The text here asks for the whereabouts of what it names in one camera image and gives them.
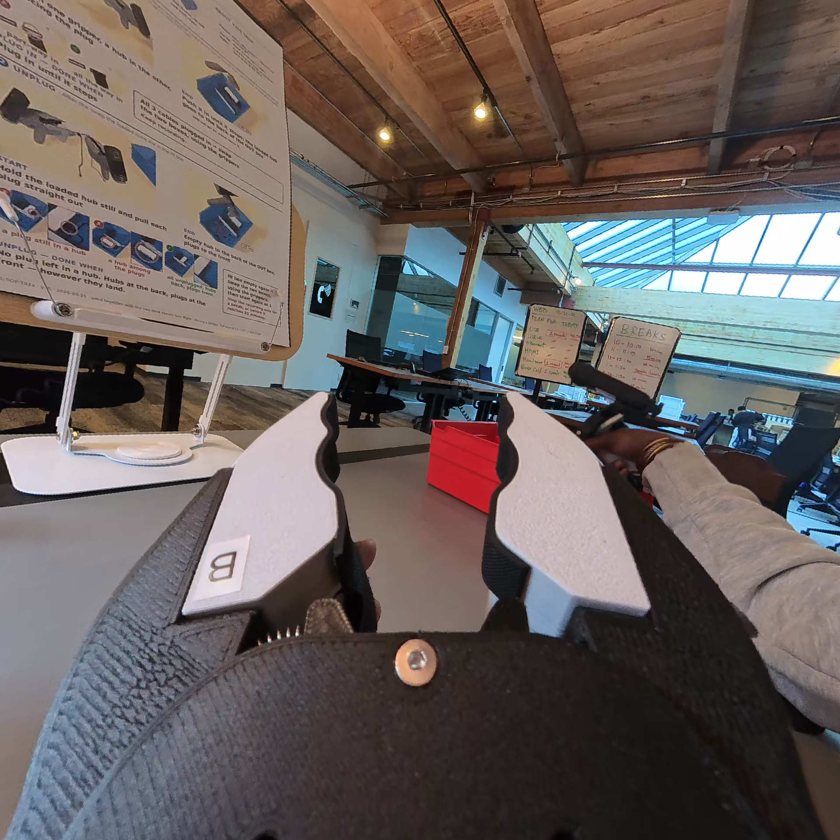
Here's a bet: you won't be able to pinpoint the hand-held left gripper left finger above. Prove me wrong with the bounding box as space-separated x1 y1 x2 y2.
182 391 350 635

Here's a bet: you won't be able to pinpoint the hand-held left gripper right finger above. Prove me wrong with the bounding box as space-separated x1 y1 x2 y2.
481 391 652 637

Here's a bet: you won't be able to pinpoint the red plastic bin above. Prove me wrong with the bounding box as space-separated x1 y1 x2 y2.
428 419 657 515

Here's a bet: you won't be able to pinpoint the person's right hand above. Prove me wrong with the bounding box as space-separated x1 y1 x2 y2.
586 425 660 490

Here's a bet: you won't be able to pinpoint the person's left hand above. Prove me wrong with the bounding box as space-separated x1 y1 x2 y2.
353 538 382 592

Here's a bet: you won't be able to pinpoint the whiteboard with black writing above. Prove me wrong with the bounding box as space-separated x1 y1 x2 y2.
594 316 681 401

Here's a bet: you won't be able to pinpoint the whiteboard with coloured writing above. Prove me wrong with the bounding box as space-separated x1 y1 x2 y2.
515 303 587 385

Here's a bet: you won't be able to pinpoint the brown office chair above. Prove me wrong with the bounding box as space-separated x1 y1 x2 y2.
705 443 788 519

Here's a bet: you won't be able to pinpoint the wooden office desk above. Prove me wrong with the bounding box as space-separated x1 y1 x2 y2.
327 353 519 427

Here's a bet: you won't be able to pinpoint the black office chair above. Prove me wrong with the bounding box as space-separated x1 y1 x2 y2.
336 329 408 429
768 423 840 526

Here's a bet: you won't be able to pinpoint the black phone sign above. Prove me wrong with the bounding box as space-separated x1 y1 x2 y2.
308 257 341 321

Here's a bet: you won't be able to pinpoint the instruction poster board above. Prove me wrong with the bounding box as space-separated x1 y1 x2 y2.
0 0 307 362

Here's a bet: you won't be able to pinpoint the gold bracelets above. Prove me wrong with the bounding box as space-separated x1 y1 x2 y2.
640 435 685 471

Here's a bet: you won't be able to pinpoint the wooden support post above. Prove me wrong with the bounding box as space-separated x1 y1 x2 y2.
445 209 492 371

